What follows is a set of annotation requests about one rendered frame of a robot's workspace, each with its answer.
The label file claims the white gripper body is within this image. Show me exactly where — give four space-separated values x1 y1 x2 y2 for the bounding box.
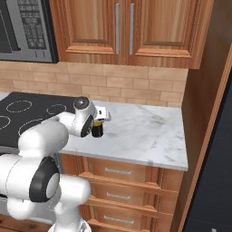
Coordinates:
101 107 112 122

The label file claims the black mug with yellow rim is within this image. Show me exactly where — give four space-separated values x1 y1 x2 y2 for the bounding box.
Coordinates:
92 121 104 139

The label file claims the wooden drawer front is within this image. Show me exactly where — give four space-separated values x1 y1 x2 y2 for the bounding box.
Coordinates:
86 156 161 186
90 182 160 210
92 206 156 231

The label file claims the black hob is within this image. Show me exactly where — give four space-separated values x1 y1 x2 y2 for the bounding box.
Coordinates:
0 92 83 150

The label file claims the wooden cupboard door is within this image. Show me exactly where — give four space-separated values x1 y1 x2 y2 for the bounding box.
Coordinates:
49 0 127 65
125 0 214 70

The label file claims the tall wooden side panel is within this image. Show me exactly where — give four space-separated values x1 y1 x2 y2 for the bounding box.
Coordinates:
169 0 232 232

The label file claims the grey microwave oven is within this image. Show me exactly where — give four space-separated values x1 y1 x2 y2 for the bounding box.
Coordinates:
0 0 60 64

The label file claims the dark fridge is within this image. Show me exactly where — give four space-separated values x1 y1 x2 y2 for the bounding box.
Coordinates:
182 68 232 232

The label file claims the silver drawer handle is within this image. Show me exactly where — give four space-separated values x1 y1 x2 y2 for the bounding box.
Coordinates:
105 191 131 201
104 167 133 177
102 214 134 226

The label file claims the silver cupboard door handle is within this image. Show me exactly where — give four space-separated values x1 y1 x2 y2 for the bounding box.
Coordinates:
115 3 121 55
129 3 135 56

